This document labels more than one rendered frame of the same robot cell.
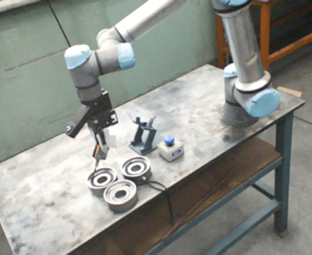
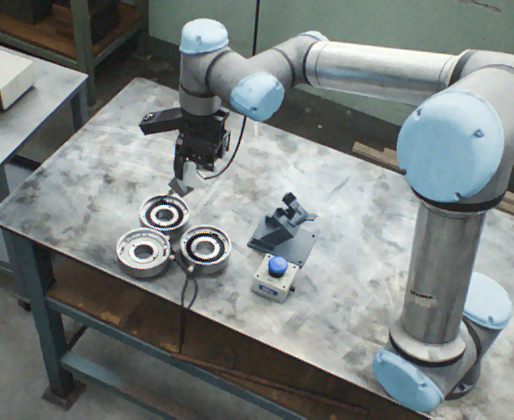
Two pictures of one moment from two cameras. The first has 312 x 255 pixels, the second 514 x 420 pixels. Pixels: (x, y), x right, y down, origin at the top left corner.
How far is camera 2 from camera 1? 0.74 m
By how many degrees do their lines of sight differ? 37
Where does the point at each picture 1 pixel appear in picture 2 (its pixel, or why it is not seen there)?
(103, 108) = (205, 136)
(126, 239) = (155, 306)
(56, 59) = (466, 12)
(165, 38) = not seen: outside the picture
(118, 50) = (243, 79)
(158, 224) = (198, 337)
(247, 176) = not seen: outside the picture
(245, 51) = (416, 275)
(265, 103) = (399, 383)
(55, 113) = not seen: hidden behind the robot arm
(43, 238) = (51, 201)
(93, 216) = (103, 239)
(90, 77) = (193, 80)
